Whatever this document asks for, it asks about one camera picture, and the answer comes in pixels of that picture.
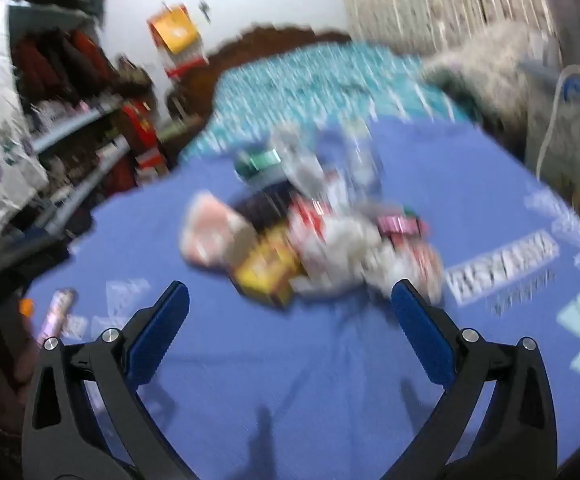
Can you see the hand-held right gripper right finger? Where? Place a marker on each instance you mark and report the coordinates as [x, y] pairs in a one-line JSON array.
[[420, 330]]

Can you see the red white packet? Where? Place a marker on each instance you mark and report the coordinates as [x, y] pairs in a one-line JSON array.
[[310, 217]]

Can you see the orange wall calendar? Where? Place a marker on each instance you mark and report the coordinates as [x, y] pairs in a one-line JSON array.
[[174, 30]]

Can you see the wall hook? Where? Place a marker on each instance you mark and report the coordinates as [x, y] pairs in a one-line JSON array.
[[203, 5]]

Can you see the teal patterned bedsheet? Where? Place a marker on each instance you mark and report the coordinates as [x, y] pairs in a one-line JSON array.
[[320, 85]]

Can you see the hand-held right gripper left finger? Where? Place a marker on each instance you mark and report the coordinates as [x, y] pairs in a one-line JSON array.
[[162, 327]]

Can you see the blue printed sheet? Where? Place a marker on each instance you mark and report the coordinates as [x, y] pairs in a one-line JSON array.
[[280, 360]]

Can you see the striped curtain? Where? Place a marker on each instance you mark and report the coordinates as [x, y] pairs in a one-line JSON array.
[[420, 0]]

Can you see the clear storage box blue lid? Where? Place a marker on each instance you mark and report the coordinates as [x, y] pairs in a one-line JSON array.
[[575, 125]]

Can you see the yellow packet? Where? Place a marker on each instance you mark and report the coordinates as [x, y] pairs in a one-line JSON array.
[[265, 270]]

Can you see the dark packet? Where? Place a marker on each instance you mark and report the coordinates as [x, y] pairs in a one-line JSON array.
[[265, 205]]

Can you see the pink snack packet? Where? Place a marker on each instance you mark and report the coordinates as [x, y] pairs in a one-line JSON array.
[[57, 310]]

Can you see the pink striped packet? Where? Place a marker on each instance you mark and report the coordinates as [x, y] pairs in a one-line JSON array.
[[397, 224]]

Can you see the cluttered storage shelf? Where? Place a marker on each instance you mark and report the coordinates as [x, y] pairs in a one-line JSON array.
[[74, 122]]

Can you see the grey fluffy blanket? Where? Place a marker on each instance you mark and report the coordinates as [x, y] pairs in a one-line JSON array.
[[485, 70]]

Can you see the pink plastic bag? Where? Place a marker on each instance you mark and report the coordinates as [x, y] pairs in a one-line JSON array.
[[209, 232]]

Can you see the red box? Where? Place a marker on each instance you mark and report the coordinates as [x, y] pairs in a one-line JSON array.
[[139, 135]]

